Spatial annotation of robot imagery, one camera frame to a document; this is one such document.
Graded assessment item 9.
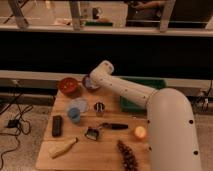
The purple bowl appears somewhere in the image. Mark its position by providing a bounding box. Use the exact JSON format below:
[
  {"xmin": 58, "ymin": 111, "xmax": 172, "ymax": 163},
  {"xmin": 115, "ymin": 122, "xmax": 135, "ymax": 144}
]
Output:
[{"xmin": 82, "ymin": 75, "xmax": 99, "ymax": 90}]

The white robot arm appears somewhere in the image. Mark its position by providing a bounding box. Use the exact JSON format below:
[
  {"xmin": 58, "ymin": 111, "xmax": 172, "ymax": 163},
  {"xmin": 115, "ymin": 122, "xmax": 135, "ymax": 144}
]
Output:
[{"xmin": 90, "ymin": 60, "xmax": 202, "ymax": 171}]

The red bowl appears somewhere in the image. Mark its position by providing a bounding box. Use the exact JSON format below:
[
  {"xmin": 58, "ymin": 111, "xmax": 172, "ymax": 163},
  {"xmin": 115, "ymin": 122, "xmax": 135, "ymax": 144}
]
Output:
[{"xmin": 58, "ymin": 77, "xmax": 78, "ymax": 95}]

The small metal cup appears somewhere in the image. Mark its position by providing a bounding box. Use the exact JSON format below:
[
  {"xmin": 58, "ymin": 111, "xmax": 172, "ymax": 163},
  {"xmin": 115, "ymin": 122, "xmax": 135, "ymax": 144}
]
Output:
[{"xmin": 94, "ymin": 102, "xmax": 105, "ymax": 117}]

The green plastic tray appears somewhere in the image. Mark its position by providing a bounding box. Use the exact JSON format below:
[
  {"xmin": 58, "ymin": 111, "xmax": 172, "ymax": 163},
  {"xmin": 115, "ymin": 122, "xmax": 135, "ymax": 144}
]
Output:
[{"xmin": 120, "ymin": 77, "xmax": 166, "ymax": 113}]

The blue cup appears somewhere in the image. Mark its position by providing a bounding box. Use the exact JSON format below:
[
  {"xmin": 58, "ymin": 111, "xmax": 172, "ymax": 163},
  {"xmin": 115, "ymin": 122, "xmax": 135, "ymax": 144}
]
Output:
[{"xmin": 67, "ymin": 107, "xmax": 80, "ymax": 124}]

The orange fruit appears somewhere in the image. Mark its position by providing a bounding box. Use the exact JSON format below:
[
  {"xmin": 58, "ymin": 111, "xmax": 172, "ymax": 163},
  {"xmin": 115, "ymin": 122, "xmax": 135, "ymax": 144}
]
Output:
[{"xmin": 134, "ymin": 126, "xmax": 147, "ymax": 140}]

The black remote control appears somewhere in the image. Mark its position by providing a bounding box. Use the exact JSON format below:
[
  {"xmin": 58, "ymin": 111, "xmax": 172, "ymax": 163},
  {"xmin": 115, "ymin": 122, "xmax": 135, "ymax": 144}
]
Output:
[{"xmin": 52, "ymin": 115, "xmax": 62, "ymax": 137}]

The brown pine cone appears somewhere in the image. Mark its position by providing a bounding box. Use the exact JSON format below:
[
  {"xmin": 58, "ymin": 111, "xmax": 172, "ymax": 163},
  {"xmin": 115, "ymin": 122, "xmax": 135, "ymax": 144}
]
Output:
[{"xmin": 117, "ymin": 140, "xmax": 138, "ymax": 171}]

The person in background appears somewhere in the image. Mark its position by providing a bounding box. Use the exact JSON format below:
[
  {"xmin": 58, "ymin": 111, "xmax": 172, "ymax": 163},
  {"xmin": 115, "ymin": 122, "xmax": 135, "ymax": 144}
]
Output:
[{"xmin": 125, "ymin": 0, "xmax": 166, "ymax": 27}]

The black power adapter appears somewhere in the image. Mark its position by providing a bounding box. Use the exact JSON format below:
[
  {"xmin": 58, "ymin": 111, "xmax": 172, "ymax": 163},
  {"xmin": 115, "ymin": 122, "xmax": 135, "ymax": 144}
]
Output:
[{"xmin": 7, "ymin": 119, "xmax": 19, "ymax": 128}]

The black handled peeler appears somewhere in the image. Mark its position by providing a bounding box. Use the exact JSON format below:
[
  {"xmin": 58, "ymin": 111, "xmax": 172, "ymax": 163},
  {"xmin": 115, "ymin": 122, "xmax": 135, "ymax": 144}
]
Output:
[{"xmin": 84, "ymin": 122, "xmax": 128, "ymax": 141}]

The wooden handled brush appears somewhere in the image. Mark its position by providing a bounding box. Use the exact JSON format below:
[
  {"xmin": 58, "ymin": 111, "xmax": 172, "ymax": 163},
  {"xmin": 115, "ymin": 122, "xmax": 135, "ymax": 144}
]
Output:
[{"xmin": 49, "ymin": 138, "xmax": 78, "ymax": 159}]

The black floor cable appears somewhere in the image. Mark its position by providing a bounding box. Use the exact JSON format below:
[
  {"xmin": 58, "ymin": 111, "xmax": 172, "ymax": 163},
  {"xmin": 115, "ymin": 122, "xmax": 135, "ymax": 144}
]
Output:
[{"xmin": 0, "ymin": 79, "xmax": 34, "ymax": 169}]

